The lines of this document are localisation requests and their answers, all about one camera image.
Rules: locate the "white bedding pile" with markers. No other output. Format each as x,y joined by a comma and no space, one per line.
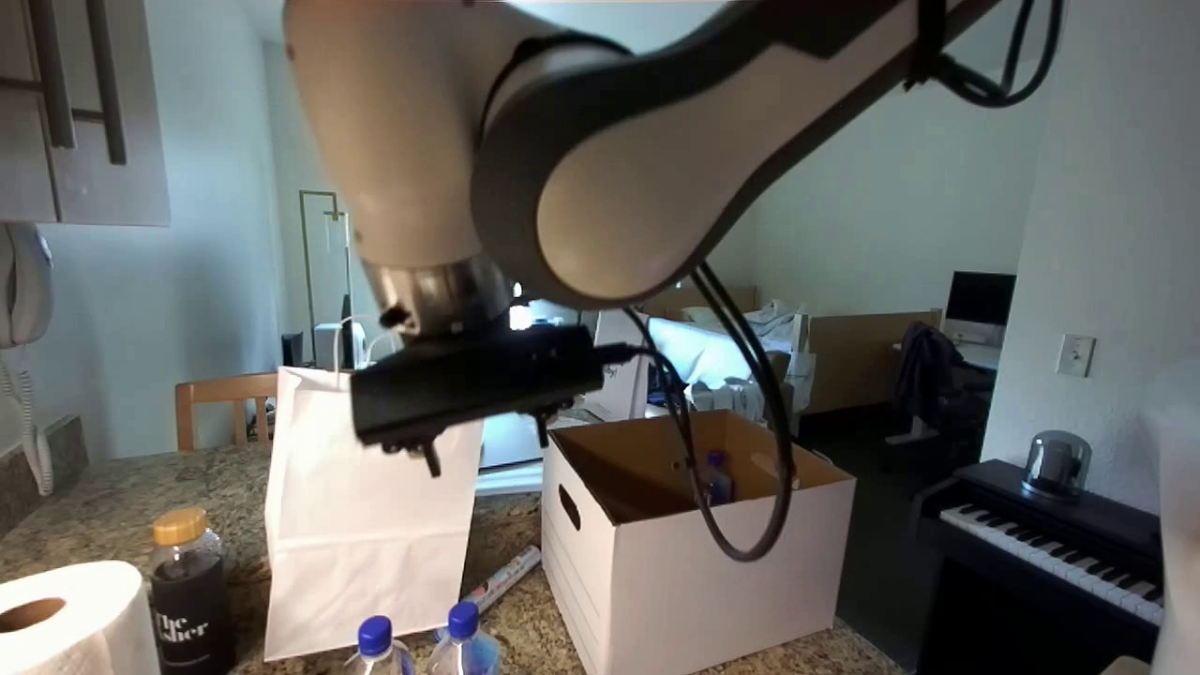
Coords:
725,349

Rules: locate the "blue printed tube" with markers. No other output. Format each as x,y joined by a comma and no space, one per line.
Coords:
509,583

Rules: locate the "wooden wall cabinet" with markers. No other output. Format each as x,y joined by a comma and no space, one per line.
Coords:
135,127

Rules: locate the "grey dining table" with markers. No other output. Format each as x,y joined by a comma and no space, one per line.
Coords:
512,461

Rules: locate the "white paper roll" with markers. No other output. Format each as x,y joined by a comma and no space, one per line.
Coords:
89,624

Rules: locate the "white wall switch plate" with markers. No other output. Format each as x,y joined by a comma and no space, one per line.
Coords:
1079,356

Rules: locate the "wooden dining chair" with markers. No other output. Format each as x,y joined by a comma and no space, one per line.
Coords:
219,391

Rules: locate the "white wall intercom phone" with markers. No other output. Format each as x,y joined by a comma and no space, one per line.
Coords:
20,296

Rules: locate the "white printed shopping bag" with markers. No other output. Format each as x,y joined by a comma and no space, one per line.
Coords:
619,397

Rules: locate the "white cardboard storage box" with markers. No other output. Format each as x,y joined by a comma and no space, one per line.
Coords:
699,588

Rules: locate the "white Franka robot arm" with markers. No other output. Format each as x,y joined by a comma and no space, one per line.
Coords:
624,212

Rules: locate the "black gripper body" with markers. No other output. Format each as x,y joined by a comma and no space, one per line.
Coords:
461,426

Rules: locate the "metal kettle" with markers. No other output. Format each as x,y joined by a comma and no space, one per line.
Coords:
1054,461

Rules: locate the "dark clothes pile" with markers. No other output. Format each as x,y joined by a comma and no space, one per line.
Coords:
925,377

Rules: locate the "clear bottle blue cap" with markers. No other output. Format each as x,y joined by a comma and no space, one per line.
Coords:
716,473
461,622
377,639

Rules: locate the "metal floor stand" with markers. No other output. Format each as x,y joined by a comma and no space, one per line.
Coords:
300,249

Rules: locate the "dark computer monitor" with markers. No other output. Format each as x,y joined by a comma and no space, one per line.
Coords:
981,297

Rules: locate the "dark jar cork lid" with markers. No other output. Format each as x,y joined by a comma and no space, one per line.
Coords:
190,602

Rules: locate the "black digital piano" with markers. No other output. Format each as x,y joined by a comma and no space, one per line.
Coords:
1035,528

